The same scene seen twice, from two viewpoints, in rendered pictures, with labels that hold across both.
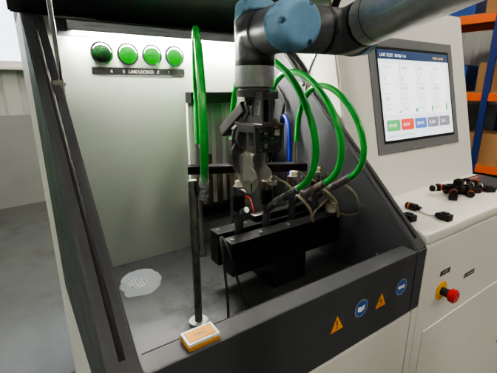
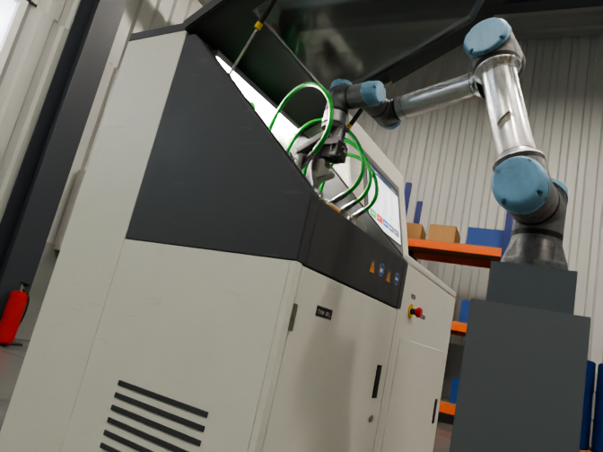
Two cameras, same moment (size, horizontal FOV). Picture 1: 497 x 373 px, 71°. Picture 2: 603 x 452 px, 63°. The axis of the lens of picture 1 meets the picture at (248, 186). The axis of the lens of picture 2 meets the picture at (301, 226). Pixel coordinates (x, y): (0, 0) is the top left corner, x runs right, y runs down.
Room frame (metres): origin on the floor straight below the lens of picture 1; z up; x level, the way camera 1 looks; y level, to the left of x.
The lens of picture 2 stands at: (-0.65, 0.60, 0.64)
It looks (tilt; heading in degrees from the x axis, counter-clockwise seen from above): 12 degrees up; 337
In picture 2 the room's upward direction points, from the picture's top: 13 degrees clockwise
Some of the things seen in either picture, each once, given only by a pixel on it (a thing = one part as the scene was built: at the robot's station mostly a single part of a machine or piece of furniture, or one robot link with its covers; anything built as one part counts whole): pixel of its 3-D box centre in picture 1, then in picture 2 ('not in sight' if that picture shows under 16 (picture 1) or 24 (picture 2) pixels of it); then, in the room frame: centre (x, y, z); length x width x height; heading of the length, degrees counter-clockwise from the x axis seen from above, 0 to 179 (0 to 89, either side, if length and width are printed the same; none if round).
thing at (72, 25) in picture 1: (182, 35); (261, 96); (0.96, 0.17, 1.43); 0.54 x 0.03 x 0.02; 124
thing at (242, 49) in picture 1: (255, 34); (340, 98); (0.69, -0.01, 1.40); 0.09 x 0.08 x 0.11; 25
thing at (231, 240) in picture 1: (278, 247); not in sight; (0.81, -0.08, 0.91); 0.34 x 0.10 x 0.15; 124
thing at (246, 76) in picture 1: (255, 78); (335, 120); (0.70, -0.01, 1.32); 0.08 x 0.08 x 0.05
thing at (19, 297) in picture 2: not in sight; (14, 312); (4.42, 0.94, 0.29); 0.17 x 0.15 x 0.54; 130
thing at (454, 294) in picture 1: (448, 294); (415, 311); (0.76, -0.51, 0.80); 0.05 x 0.04 x 0.05; 124
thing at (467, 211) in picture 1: (455, 200); (409, 276); (1.01, -0.64, 0.96); 0.70 x 0.22 x 0.03; 124
